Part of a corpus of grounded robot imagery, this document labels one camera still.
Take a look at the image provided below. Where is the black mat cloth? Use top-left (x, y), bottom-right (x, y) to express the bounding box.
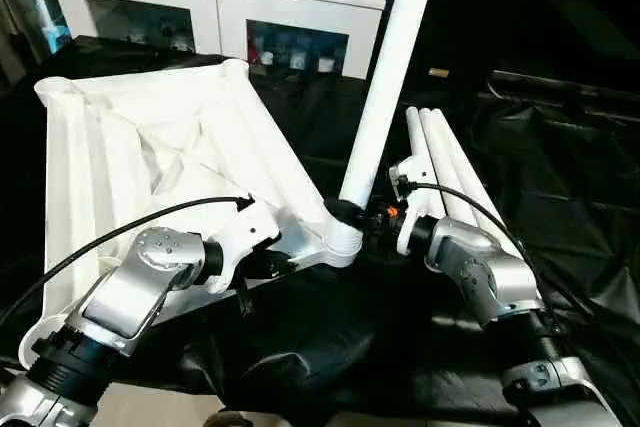
top-left (0, 34), bottom-right (640, 427)

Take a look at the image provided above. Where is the white plastic table leg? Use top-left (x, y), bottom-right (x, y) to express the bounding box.
top-left (417, 107), bottom-right (481, 228)
top-left (429, 109), bottom-right (526, 261)
top-left (338, 0), bottom-right (445, 211)
top-left (404, 105), bottom-right (426, 163)

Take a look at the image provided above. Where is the white plastic table top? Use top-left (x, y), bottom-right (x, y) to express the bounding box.
top-left (18, 59), bottom-right (365, 373)

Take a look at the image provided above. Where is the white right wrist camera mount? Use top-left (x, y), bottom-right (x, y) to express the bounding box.
top-left (388, 156), bottom-right (441, 256)

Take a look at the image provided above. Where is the white sideboard cabinet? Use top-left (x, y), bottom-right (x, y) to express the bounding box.
top-left (42, 0), bottom-right (389, 81)

